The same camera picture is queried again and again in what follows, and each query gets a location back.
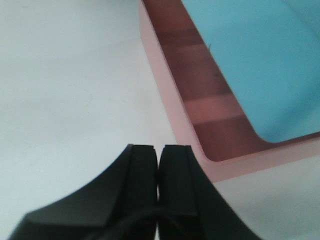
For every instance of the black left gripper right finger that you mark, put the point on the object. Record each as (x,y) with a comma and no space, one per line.
(199,211)

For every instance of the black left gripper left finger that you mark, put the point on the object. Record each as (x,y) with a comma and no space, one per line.
(127,188)

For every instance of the pink plastic box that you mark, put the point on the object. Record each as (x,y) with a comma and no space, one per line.
(201,108)

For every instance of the light blue plastic box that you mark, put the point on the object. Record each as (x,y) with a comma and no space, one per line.
(269,53)

